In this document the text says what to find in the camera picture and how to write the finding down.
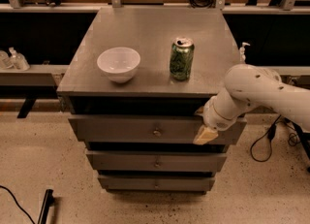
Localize black metal floor bar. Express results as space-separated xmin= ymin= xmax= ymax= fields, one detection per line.
xmin=37 ymin=189 xmax=55 ymax=224

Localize grey top drawer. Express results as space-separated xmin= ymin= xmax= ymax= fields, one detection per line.
xmin=67 ymin=113 xmax=248 ymax=146

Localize grey drawer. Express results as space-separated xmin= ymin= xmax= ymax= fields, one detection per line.
xmin=86 ymin=151 xmax=227 ymax=173
xmin=98 ymin=176 xmax=215 ymax=192
xmin=67 ymin=113 xmax=248 ymax=146

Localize black floor cable right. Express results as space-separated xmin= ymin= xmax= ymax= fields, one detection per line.
xmin=249 ymin=114 xmax=302 ymax=163

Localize green soda can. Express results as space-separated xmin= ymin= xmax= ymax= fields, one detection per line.
xmin=170 ymin=37 xmax=195 ymax=80

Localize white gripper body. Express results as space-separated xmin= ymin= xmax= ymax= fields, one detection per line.
xmin=202 ymin=96 xmax=236 ymax=132

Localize black floor cable left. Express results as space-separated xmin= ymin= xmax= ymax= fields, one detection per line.
xmin=0 ymin=184 xmax=37 ymax=224

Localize grey bottom drawer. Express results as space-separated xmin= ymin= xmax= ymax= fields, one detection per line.
xmin=98 ymin=176 xmax=215 ymax=192

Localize clear pump bottle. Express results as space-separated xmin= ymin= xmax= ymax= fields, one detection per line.
xmin=239 ymin=42 xmax=251 ymax=63

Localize grey drawer cabinet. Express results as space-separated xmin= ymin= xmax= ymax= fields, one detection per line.
xmin=57 ymin=6 xmax=246 ymax=179

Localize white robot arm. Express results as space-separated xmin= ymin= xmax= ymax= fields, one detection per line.
xmin=193 ymin=64 xmax=310 ymax=145

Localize white ceramic bowl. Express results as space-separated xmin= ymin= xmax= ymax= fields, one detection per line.
xmin=97 ymin=47 xmax=140 ymax=83

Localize clear plastic bottle left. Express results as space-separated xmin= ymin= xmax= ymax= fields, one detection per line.
xmin=9 ymin=48 xmax=30 ymax=71

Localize black floor cable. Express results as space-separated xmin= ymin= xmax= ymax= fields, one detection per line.
xmin=249 ymin=114 xmax=302 ymax=163
xmin=0 ymin=184 xmax=37 ymax=224

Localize grey middle drawer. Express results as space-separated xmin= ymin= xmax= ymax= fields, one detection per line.
xmin=86 ymin=151 xmax=227 ymax=173

